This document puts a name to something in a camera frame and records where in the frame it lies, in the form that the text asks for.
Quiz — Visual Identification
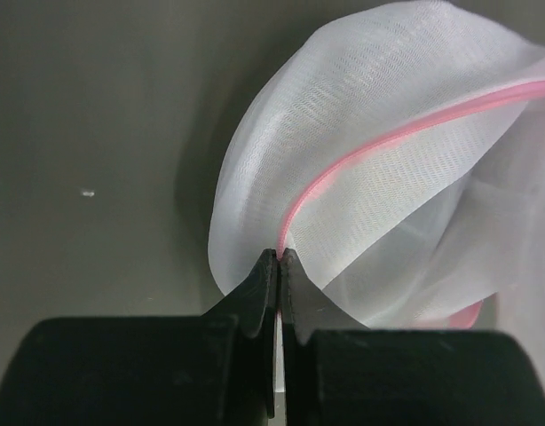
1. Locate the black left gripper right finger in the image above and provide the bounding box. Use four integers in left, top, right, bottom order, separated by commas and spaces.
279, 250, 545, 425

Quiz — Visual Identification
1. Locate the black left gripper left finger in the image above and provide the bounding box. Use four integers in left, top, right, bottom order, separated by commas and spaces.
0, 249, 278, 425

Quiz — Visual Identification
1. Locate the white mesh laundry bag pink zipper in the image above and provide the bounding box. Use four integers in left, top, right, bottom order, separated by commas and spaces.
208, 0, 545, 330

